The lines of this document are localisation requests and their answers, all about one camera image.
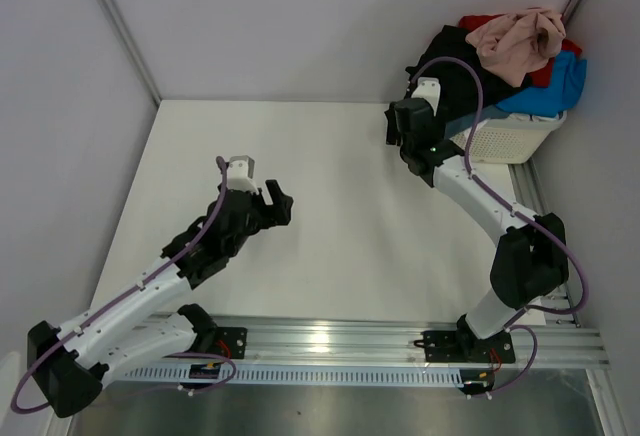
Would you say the black t shirt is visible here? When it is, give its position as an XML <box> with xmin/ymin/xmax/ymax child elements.
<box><xmin>405</xmin><ymin>25</ymin><xmax>532</xmax><ymax>138</ymax></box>

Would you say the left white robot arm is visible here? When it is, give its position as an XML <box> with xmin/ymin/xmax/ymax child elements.
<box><xmin>27</xmin><ymin>180</ymin><xmax>294</xmax><ymax>418</ymax></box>

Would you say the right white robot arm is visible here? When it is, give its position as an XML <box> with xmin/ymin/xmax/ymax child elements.
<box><xmin>385</xmin><ymin>98</ymin><xmax>569</xmax><ymax>364</ymax></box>

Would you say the white laundry basket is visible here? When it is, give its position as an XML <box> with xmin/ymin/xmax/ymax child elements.
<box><xmin>470</xmin><ymin>111</ymin><xmax>568</xmax><ymax>164</ymax></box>

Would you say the beige pink t shirt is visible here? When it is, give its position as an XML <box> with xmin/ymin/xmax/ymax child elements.
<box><xmin>464</xmin><ymin>4</ymin><xmax>568</xmax><ymax>85</ymax></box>

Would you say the dark red t shirt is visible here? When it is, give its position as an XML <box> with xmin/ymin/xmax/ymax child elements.
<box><xmin>458</xmin><ymin>13</ymin><xmax>584</xmax><ymax>90</ymax></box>

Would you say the bright blue t shirt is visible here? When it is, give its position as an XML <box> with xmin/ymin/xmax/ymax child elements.
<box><xmin>496</xmin><ymin>51</ymin><xmax>588</xmax><ymax>118</ymax></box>

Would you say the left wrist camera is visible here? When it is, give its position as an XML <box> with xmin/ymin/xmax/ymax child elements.
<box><xmin>227</xmin><ymin>155</ymin><xmax>259</xmax><ymax>194</ymax></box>

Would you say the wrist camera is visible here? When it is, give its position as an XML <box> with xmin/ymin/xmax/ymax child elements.
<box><xmin>227</xmin><ymin>155</ymin><xmax>259</xmax><ymax>194</ymax></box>
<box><xmin>411</xmin><ymin>77</ymin><xmax>441</xmax><ymax>111</ymax></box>

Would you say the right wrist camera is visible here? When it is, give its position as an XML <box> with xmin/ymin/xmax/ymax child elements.
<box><xmin>411</xmin><ymin>77</ymin><xmax>441</xmax><ymax>111</ymax></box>

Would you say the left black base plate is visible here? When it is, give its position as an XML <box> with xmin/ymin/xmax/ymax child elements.
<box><xmin>191</xmin><ymin>327</ymin><xmax>248</xmax><ymax>360</ymax></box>

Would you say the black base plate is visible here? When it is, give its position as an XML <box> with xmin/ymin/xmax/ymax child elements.
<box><xmin>413</xmin><ymin>330</ymin><xmax>516</xmax><ymax>364</ymax></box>
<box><xmin>191</xmin><ymin>327</ymin><xmax>248</xmax><ymax>360</ymax></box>

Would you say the aluminium mounting rail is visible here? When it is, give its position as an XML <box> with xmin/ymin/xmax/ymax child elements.
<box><xmin>124</xmin><ymin>311</ymin><xmax>611</xmax><ymax>370</ymax></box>

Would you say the white slotted cable duct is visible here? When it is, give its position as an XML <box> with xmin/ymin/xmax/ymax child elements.
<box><xmin>122</xmin><ymin>363</ymin><xmax>463</xmax><ymax>388</ymax></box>

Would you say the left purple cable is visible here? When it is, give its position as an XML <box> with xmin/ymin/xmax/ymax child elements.
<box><xmin>10</xmin><ymin>155</ymin><xmax>237</xmax><ymax>414</ymax></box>

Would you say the purple cable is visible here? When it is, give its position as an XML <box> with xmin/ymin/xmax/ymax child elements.
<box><xmin>10</xmin><ymin>155</ymin><xmax>237</xmax><ymax>414</ymax></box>
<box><xmin>412</xmin><ymin>56</ymin><xmax>591</xmax><ymax>399</ymax></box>

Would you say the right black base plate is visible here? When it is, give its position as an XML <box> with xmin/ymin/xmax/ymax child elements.
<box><xmin>413</xmin><ymin>330</ymin><xmax>516</xmax><ymax>364</ymax></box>

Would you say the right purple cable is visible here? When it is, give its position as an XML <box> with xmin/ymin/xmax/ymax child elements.
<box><xmin>412</xmin><ymin>56</ymin><xmax>591</xmax><ymax>399</ymax></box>

